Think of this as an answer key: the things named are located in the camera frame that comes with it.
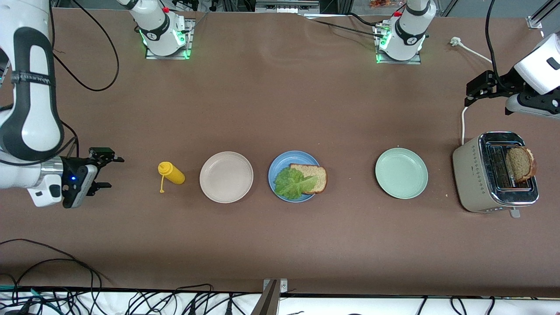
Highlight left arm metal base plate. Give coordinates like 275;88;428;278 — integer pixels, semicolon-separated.
375;22;423;65

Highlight mint green plate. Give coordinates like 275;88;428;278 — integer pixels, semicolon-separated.
375;147;429;200

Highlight yellow mustard squeeze bottle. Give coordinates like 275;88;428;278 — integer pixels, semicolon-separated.
157;161;186;193

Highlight white toaster power cable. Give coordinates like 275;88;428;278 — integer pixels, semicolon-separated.
450;37;497;146

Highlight thin black cable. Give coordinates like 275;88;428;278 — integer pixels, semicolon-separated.
0;238;112;287

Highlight green lettuce leaf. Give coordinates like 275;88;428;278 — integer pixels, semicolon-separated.
273;167;319;200

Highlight small metal bracket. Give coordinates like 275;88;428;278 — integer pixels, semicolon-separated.
262;279;288;294

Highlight blue plate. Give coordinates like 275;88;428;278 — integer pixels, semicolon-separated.
268;150;323;203

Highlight black left base cable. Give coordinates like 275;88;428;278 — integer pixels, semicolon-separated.
306;12;382;39

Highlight beige plate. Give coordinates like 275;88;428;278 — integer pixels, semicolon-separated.
199;151;254;204

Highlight beige and chrome toaster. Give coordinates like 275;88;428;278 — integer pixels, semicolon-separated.
452;131;539;218

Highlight brown bread slice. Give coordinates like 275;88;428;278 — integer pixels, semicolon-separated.
289;164;328;195
505;147;537;182

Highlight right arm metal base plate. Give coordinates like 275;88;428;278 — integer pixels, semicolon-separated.
145;17;194;60

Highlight aluminium profile bar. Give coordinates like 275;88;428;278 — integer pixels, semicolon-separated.
252;279;280;315

